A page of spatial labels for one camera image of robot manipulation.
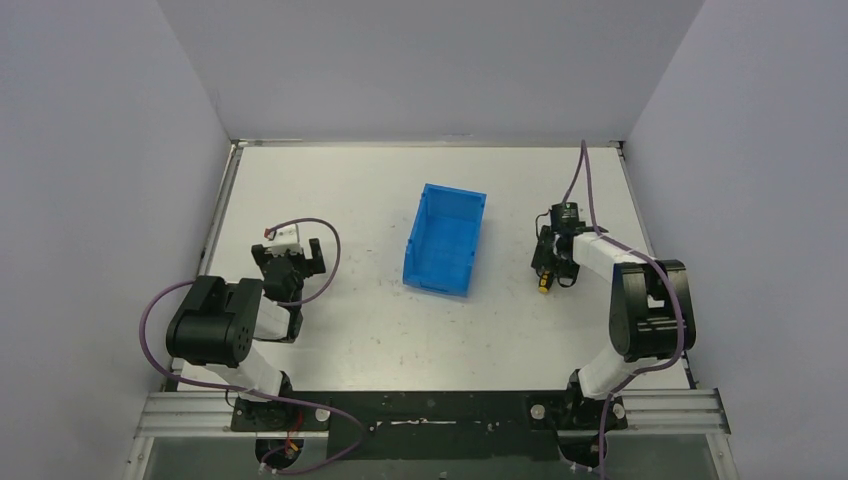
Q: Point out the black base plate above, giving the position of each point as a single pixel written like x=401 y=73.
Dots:
x=541 y=425

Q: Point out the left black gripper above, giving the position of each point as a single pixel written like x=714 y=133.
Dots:
x=304 y=263

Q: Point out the yellow black screwdriver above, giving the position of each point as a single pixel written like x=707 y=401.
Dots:
x=545 y=281

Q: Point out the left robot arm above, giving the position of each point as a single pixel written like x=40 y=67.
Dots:
x=218 y=323

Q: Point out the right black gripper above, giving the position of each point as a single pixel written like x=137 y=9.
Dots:
x=545 y=262

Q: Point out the blue plastic bin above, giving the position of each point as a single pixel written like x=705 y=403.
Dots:
x=441 y=250

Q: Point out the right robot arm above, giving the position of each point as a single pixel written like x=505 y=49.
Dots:
x=650 y=315

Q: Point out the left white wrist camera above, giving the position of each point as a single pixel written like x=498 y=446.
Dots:
x=285 y=238

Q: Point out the aluminium front rail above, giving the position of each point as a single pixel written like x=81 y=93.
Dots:
x=205 y=414

